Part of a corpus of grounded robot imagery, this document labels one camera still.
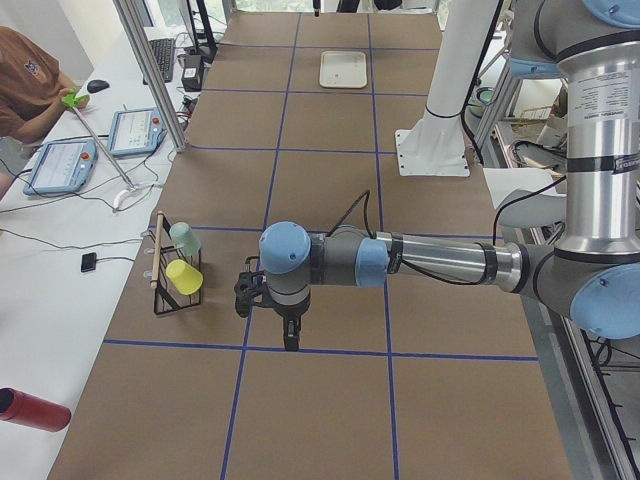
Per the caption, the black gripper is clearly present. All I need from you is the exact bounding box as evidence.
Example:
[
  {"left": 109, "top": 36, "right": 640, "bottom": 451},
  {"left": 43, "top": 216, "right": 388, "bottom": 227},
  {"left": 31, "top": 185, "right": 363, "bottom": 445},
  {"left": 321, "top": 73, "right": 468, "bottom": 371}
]
[{"left": 274, "top": 303, "right": 303, "bottom": 351}]

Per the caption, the green plastic cup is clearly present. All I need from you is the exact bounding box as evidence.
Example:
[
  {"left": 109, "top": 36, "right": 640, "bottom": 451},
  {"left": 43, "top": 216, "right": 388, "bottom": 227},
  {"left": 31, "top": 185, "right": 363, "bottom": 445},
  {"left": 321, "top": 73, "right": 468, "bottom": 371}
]
[{"left": 169, "top": 222, "right": 201, "bottom": 257}]

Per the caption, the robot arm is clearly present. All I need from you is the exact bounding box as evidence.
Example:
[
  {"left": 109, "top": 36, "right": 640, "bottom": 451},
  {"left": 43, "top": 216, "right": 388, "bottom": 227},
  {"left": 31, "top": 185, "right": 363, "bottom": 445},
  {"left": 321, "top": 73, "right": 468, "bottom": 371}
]
[{"left": 235, "top": 1, "right": 639, "bottom": 351}]

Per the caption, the yellow plastic cup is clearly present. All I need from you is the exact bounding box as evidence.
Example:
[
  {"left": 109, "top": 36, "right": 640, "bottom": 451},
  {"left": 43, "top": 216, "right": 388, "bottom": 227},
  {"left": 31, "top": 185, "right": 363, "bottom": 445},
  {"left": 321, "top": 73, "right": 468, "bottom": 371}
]
[{"left": 165, "top": 259, "right": 204, "bottom": 295}]

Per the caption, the cream rabbit tray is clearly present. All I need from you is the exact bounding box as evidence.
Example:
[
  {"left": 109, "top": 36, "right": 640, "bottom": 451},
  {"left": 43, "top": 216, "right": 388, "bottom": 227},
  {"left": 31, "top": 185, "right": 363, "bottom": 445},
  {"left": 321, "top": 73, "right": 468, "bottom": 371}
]
[{"left": 319, "top": 51, "right": 368, "bottom": 89}]

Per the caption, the small black puck device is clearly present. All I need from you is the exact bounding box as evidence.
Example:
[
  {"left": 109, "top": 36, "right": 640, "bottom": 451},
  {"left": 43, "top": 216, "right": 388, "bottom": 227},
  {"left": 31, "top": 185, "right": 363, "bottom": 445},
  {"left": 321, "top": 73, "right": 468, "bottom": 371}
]
[{"left": 80, "top": 252, "right": 98, "bottom": 273}]

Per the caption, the far blue teach pendant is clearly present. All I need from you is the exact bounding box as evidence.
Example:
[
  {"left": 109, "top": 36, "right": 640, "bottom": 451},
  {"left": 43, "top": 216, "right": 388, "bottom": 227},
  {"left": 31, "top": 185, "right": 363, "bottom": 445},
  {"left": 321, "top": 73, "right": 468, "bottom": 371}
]
[{"left": 107, "top": 107, "right": 166, "bottom": 157}]

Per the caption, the blue teach pendant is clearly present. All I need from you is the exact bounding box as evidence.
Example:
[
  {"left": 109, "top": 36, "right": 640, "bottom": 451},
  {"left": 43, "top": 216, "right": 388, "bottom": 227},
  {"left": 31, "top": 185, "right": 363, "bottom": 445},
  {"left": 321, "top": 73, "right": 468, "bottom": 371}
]
[
  {"left": 23, "top": 139, "right": 97, "bottom": 196},
  {"left": 107, "top": 107, "right": 166, "bottom": 157}
]

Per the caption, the black power adapter box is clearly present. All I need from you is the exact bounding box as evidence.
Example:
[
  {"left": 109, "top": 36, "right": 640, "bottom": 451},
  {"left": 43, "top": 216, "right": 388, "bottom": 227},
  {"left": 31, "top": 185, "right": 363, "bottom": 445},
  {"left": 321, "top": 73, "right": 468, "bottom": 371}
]
[{"left": 181, "top": 55, "right": 204, "bottom": 92}]

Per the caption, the near blue teach pendant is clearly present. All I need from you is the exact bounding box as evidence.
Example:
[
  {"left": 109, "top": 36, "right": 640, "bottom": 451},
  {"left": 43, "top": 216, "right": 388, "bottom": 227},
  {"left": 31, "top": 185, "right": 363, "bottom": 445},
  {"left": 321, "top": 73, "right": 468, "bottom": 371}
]
[{"left": 23, "top": 139, "right": 97, "bottom": 196}]

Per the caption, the red water bottle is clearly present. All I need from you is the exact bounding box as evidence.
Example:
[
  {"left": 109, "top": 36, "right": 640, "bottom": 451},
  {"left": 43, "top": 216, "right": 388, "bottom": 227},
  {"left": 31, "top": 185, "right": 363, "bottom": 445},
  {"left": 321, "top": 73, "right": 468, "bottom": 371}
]
[{"left": 1, "top": 387, "right": 72, "bottom": 432}]

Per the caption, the black keyboard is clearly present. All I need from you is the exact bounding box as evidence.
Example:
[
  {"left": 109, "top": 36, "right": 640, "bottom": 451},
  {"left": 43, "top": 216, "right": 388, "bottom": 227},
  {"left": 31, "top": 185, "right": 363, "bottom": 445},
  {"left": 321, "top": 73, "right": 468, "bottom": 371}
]
[{"left": 148, "top": 38, "right": 175, "bottom": 83}]

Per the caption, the black computer mouse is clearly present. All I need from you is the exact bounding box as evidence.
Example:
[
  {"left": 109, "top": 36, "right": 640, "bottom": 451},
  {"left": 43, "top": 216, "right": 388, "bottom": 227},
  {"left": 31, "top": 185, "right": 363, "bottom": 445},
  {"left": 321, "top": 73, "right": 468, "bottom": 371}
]
[{"left": 86, "top": 79, "right": 110, "bottom": 93}]

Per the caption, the person in brown shirt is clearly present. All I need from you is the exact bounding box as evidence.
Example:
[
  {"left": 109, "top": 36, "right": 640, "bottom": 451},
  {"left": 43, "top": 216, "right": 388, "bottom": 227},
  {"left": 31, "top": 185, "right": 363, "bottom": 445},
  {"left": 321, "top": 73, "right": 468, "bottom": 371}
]
[{"left": 1, "top": 26, "right": 79, "bottom": 144}]

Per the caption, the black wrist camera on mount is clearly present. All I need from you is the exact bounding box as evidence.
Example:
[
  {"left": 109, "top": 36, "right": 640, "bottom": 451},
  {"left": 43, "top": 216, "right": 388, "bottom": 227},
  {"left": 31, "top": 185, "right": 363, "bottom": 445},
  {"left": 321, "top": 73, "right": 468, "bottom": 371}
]
[{"left": 234, "top": 255, "right": 274, "bottom": 318}]

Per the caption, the black wire cup rack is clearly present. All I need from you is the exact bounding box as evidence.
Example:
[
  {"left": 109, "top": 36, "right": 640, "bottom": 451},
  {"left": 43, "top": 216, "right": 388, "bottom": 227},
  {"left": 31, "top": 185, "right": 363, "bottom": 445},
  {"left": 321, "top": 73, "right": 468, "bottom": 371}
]
[{"left": 143, "top": 211, "right": 204, "bottom": 315}]

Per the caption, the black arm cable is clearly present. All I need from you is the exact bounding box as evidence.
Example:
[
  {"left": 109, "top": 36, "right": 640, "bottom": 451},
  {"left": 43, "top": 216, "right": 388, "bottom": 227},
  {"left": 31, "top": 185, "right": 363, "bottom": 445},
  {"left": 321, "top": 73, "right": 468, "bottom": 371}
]
[{"left": 327, "top": 189, "right": 569, "bottom": 286}]

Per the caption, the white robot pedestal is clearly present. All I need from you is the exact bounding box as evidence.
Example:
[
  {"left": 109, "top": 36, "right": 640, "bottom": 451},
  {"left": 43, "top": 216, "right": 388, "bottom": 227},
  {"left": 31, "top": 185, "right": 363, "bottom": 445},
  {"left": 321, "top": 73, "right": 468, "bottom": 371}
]
[{"left": 394, "top": 0, "right": 506, "bottom": 178}]

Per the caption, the green handled reacher stick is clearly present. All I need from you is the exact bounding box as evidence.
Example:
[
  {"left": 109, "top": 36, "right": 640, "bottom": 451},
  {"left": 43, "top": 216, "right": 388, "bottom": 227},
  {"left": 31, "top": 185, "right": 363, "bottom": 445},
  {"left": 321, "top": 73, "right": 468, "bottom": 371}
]
[{"left": 61, "top": 87, "right": 163, "bottom": 213}]

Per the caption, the aluminium frame post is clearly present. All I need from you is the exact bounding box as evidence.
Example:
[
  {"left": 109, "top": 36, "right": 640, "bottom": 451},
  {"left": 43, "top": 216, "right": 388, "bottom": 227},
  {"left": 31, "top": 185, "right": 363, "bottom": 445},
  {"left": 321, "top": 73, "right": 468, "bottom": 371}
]
[{"left": 113, "top": 0, "right": 187, "bottom": 153}]

